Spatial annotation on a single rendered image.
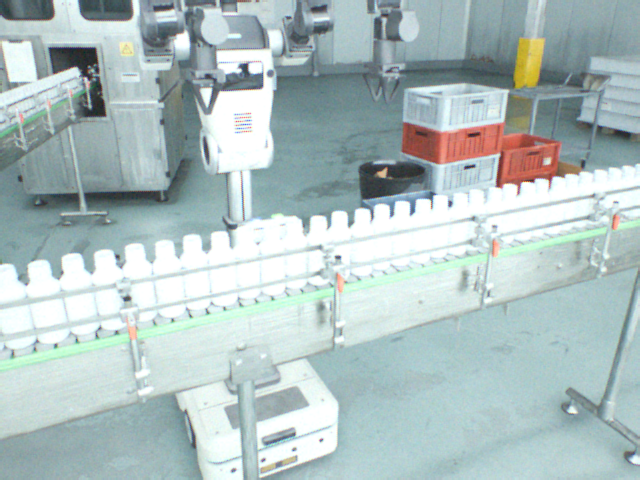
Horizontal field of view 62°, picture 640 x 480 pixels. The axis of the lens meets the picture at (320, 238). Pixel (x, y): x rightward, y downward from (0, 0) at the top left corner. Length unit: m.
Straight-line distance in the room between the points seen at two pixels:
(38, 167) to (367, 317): 4.11
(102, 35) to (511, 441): 4.01
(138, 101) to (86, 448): 3.08
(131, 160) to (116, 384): 3.80
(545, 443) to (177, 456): 1.48
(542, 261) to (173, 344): 1.07
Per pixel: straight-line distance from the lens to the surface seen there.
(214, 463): 2.04
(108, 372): 1.23
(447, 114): 3.61
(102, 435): 2.51
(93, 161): 5.00
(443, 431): 2.43
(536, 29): 11.55
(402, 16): 1.33
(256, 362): 1.30
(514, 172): 4.33
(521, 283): 1.69
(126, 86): 4.80
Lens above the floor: 1.62
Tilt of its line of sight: 23 degrees down
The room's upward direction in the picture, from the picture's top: straight up
